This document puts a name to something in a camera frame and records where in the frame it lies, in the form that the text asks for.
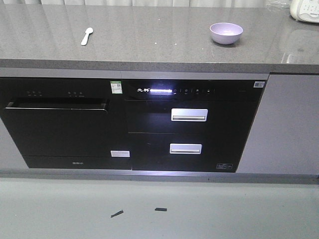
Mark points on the black disinfection cabinet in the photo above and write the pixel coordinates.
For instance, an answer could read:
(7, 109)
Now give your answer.
(189, 125)

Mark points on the pale green plastic spoon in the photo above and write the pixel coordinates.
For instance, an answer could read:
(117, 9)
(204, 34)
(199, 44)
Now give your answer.
(88, 31)

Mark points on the white curtain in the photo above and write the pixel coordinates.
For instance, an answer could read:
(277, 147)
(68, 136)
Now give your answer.
(165, 3)

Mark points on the white blender appliance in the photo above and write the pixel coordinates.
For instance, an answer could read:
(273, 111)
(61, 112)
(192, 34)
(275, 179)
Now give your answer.
(305, 10)

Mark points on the lilac plastic bowl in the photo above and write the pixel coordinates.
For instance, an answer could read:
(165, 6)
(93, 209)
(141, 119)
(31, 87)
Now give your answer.
(225, 33)

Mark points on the black tape strip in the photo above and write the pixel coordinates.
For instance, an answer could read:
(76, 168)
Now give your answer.
(161, 209)
(117, 213)

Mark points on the black built-in dishwasher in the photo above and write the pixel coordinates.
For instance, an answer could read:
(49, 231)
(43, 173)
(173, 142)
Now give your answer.
(65, 123)

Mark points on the clear plastic wrap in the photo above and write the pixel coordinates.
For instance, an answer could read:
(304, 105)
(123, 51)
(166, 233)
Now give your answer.
(277, 7)

